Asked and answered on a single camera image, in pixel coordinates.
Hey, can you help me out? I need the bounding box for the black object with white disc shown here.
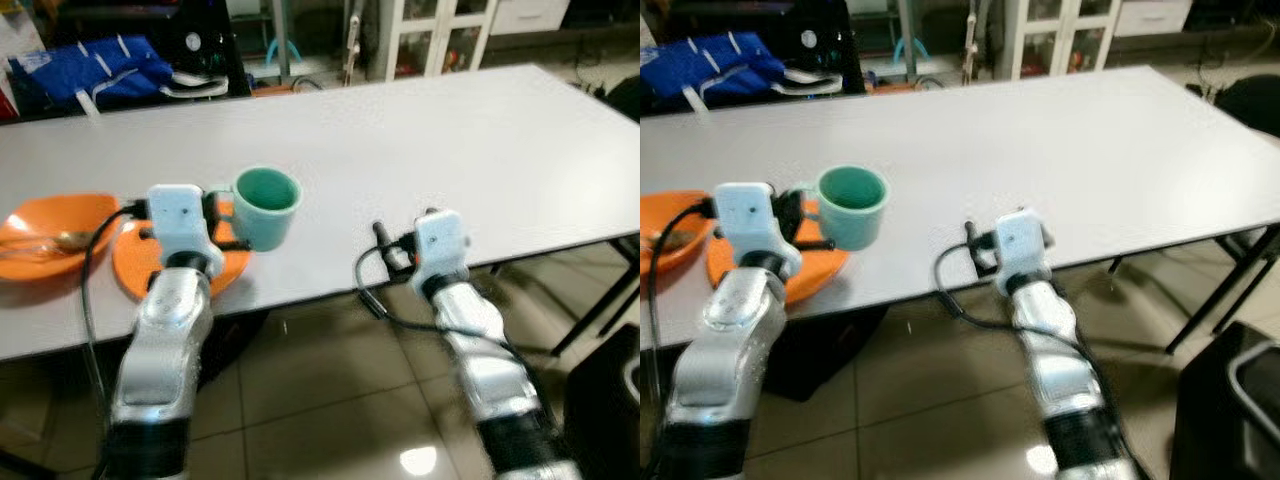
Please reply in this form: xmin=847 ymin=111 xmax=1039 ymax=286
xmin=780 ymin=0 xmax=867 ymax=96
xmin=160 ymin=0 xmax=251 ymax=98

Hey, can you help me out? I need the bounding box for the black bin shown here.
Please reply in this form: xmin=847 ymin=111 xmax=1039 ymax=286
xmin=1168 ymin=320 xmax=1280 ymax=480
xmin=563 ymin=322 xmax=641 ymax=480

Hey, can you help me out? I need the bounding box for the white glass door cabinet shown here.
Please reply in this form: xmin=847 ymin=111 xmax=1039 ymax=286
xmin=998 ymin=0 xmax=1123 ymax=81
xmin=368 ymin=0 xmax=501 ymax=83

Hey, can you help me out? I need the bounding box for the white drawer unit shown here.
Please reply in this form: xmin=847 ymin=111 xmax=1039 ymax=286
xmin=1113 ymin=0 xmax=1196 ymax=37
xmin=488 ymin=0 xmax=573 ymax=37

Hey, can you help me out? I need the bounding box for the orange square bowl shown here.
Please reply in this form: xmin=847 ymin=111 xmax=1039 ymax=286
xmin=0 ymin=193 xmax=121 ymax=282
xmin=640 ymin=190 xmax=717 ymax=277

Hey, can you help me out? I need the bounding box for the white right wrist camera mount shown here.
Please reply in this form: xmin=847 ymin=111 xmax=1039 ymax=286
xmin=992 ymin=207 xmax=1053 ymax=293
xmin=411 ymin=209 xmax=472 ymax=288

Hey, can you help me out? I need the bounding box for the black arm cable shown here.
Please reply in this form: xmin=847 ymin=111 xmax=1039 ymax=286
xmin=80 ymin=205 xmax=151 ymax=480
xmin=355 ymin=243 xmax=531 ymax=401
xmin=643 ymin=200 xmax=719 ymax=480
xmin=934 ymin=240 xmax=1101 ymax=401

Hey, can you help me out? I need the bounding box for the blue bag with white straps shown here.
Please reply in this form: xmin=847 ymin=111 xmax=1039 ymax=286
xmin=8 ymin=35 xmax=179 ymax=109
xmin=640 ymin=32 xmax=793 ymax=101

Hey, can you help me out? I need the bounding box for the orange plate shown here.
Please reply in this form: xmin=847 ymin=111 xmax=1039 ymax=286
xmin=706 ymin=200 xmax=851 ymax=307
xmin=112 ymin=205 xmax=253 ymax=301

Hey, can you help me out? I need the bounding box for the green cup with handle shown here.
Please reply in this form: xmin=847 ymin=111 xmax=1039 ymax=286
xmin=205 ymin=166 xmax=303 ymax=253
xmin=790 ymin=165 xmax=890 ymax=252

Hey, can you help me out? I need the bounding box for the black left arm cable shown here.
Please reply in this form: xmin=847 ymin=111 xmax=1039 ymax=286
xmin=80 ymin=205 xmax=151 ymax=480
xmin=643 ymin=200 xmax=719 ymax=480

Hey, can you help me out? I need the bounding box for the black metal table leg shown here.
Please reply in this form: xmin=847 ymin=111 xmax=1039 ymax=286
xmin=1165 ymin=225 xmax=1280 ymax=356
xmin=550 ymin=235 xmax=641 ymax=358

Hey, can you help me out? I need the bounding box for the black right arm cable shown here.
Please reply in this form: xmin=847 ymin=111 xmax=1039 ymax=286
xmin=934 ymin=240 xmax=1101 ymax=401
xmin=355 ymin=243 xmax=531 ymax=401

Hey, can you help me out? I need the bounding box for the silver metal spoon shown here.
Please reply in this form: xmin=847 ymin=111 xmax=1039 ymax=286
xmin=648 ymin=230 xmax=703 ymax=253
xmin=0 ymin=230 xmax=94 ymax=263

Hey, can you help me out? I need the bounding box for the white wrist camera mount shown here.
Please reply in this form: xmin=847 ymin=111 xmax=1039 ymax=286
xmin=411 ymin=209 xmax=472 ymax=288
xmin=147 ymin=184 xmax=227 ymax=269
xmin=992 ymin=207 xmax=1053 ymax=293
xmin=714 ymin=181 xmax=803 ymax=279

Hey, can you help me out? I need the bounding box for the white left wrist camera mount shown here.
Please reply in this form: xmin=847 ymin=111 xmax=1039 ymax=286
xmin=147 ymin=184 xmax=227 ymax=269
xmin=714 ymin=181 xmax=803 ymax=279

